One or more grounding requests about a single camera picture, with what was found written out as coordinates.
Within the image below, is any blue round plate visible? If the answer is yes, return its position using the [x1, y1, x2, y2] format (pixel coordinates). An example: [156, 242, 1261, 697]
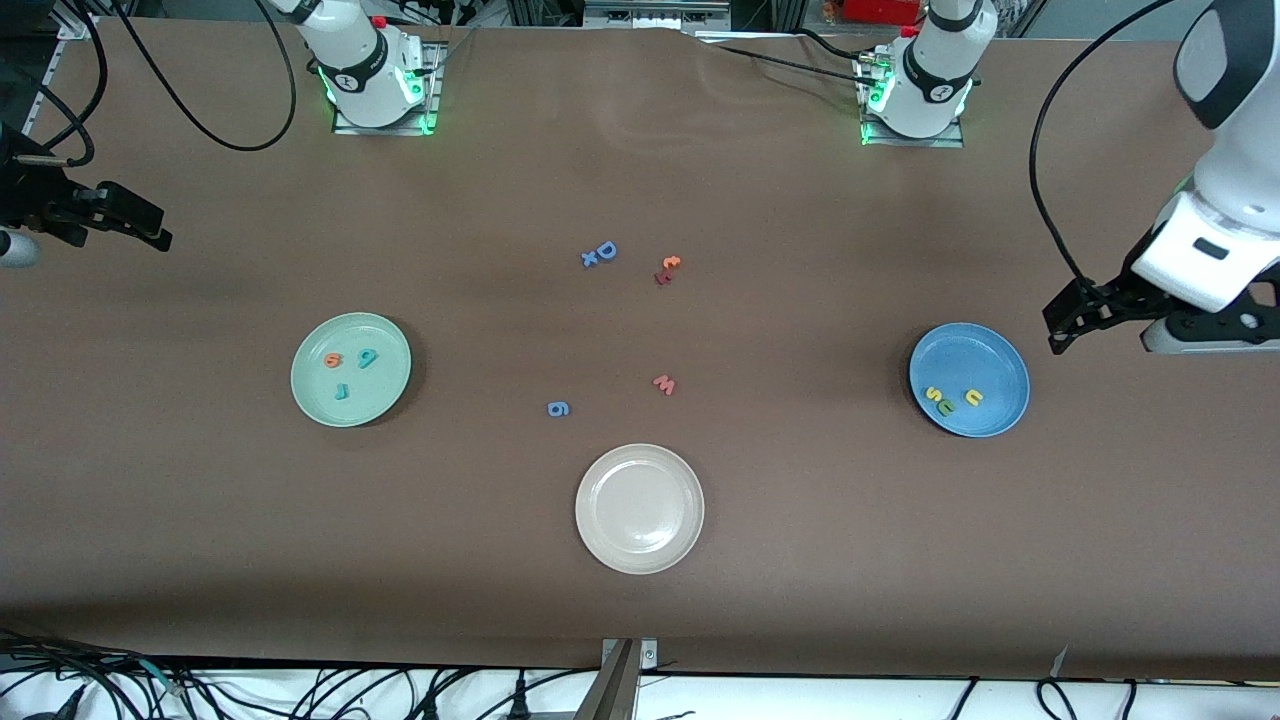
[908, 322, 1031, 439]

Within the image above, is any light green round plate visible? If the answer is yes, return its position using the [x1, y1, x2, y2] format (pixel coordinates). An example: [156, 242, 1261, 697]
[290, 312, 413, 429]

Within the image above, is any red box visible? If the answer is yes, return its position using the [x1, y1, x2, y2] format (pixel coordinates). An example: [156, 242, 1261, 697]
[845, 0, 921, 26]

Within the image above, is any beige round plate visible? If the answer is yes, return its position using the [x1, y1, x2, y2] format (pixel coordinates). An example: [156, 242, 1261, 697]
[574, 443, 706, 576]

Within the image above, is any aluminium frame profile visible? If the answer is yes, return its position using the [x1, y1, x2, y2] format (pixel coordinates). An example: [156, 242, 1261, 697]
[25, 10, 101, 131]

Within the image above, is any black looping cable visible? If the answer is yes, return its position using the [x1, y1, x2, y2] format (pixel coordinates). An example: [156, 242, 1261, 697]
[112, 0, 299, 153]

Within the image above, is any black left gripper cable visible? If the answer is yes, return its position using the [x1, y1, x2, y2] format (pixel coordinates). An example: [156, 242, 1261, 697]
[1030, 0, 1181, 293]

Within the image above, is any teal tipped cable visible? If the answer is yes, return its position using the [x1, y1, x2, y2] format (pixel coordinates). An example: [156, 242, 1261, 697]
[140, 655, 191, 696]

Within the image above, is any grey metal frame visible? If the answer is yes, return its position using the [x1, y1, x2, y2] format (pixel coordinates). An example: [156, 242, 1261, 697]
[583, 0, 733, 33]

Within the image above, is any aluminium frame post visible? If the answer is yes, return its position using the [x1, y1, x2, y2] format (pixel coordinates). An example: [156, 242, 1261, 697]
[575, 638, 661, 720]

